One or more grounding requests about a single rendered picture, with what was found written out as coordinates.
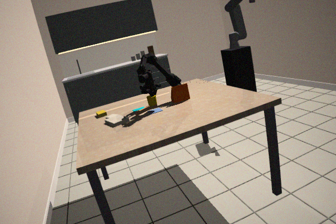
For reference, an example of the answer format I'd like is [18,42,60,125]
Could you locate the yellow cup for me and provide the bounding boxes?
[146,95,157,106]

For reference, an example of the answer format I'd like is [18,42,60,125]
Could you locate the yellow rectangular block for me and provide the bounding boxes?
[96,110,107,118]

